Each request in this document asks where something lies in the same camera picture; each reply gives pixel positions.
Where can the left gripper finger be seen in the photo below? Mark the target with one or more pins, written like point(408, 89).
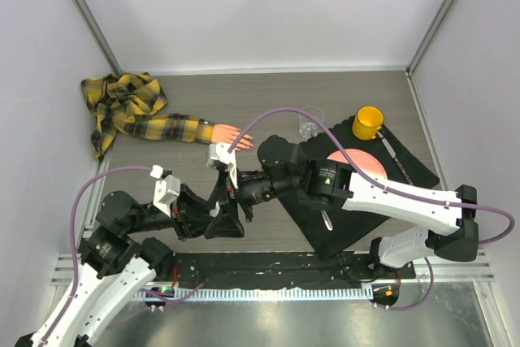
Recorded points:
point(196, 226)
point(195, 198)

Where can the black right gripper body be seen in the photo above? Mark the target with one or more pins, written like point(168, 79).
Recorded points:
point(241, 194)

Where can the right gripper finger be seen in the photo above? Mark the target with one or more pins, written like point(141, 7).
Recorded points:
point(226, 224)
point(220, 191)

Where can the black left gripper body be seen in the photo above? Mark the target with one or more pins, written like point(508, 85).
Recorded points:
point(181, 219)

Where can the white nail polish bottle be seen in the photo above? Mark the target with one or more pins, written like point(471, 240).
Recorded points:
point(215, 211)

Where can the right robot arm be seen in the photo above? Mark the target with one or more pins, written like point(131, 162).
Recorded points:
point(442, 226)

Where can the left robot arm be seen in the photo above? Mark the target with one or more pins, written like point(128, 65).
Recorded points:
point(109, 271)

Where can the mannequin hand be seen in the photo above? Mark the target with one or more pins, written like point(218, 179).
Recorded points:
point(224, 133)

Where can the silver fork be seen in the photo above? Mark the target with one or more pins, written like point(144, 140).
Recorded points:
point(327, 221)

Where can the clear plastic cup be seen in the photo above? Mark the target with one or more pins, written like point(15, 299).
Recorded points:
point(307, 127)

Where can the black scalloped placemat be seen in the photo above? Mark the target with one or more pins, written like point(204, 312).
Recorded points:
point(355, 230)

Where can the yellow plaid shirt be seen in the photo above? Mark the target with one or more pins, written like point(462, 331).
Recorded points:
point(131, 104)

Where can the pink cream plate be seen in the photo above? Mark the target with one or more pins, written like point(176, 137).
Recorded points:
point(367, 162)

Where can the yellow mug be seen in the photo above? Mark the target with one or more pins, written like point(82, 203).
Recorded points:
point(367, 122)

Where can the silver knife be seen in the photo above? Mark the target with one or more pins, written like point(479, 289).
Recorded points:
point(394, 157)

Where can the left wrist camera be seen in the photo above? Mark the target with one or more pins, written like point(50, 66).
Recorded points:
point(166, 189)

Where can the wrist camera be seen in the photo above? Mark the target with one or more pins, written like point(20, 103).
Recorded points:
point(166, 189)
point(218, 157)

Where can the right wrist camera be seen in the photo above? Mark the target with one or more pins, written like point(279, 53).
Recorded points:
point(218, 157)

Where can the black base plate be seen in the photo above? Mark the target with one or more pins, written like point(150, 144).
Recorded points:
point(278, 270)

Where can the white cable duct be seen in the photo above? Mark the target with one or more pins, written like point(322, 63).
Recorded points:
point(293, 294)

